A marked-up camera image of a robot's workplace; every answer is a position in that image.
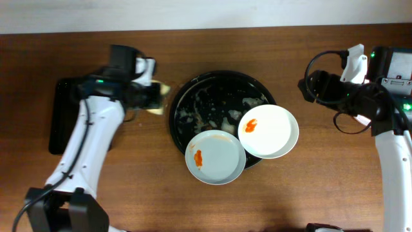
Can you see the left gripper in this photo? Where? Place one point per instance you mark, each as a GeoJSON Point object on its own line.
{"type": "Point", "coordinates": [152, 96]}

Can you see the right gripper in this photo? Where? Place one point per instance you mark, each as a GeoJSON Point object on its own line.
{"type": "Point", "coordinates": [304, 85]}

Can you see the yellow sponge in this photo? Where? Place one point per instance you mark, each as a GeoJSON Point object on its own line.
{"type": "Point", "coordinates": [164, 91]}

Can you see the white plate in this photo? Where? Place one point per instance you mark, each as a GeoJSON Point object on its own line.
{"type": "Point", "coordinates": [268, 131]}

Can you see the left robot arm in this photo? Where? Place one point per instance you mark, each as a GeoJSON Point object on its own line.
{"type": "Point", "coordinates": [68, 200]}

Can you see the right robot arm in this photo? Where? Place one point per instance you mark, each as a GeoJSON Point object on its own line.
{"type": "Point", "coordinates": [377, 87]}

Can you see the black rectangular tray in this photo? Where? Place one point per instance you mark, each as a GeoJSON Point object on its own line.
{"type": "Point", "coordinates": [65, 113]}

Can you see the black round tray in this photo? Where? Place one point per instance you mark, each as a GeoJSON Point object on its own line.
{"type": "Point", "coordinates": [214, 101]}

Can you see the light blue plate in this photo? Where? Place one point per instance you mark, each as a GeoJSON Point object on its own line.
{"type": "Point", "coordinates": [215, 157]}

